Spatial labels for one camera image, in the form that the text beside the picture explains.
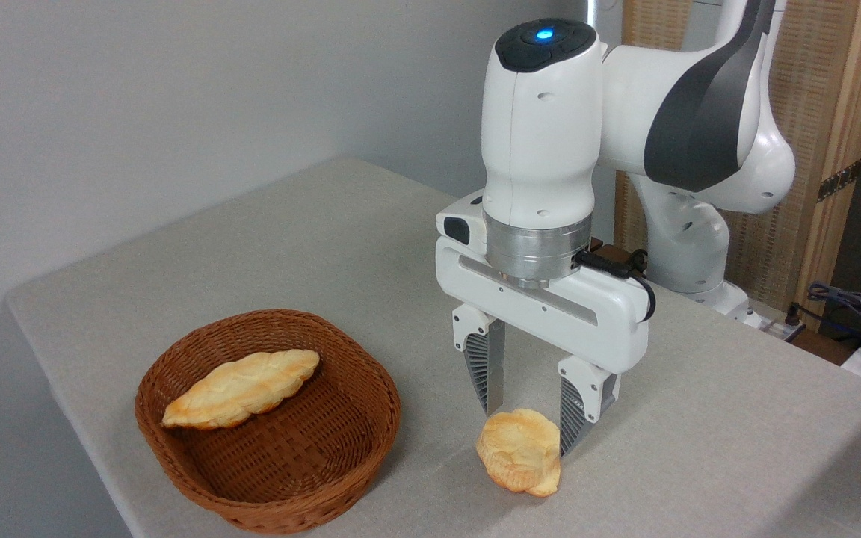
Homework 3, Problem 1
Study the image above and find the black metal screen hinge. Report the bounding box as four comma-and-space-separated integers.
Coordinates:
817, 158, 861, 202

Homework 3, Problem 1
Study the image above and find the black cable bundle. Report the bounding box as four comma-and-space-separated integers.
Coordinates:
786, 282, 861, 353

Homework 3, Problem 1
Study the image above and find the grey tablecloth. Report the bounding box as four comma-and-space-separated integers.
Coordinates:
4, 157, 861, 538

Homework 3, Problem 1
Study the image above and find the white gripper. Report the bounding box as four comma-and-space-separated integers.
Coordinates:
435, 191, 649, 458

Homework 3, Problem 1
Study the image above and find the round flaky bread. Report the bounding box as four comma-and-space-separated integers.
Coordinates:
475, 408, 563, 498

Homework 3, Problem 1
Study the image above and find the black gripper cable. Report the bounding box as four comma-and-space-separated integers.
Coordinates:
573, 250, 657, 324

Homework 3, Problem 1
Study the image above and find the brown wicker basket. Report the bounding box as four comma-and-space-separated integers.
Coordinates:
135, 309, 402, 535

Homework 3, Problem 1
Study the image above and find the long braided bread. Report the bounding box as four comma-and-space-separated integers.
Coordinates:
161, 349, 321, 430

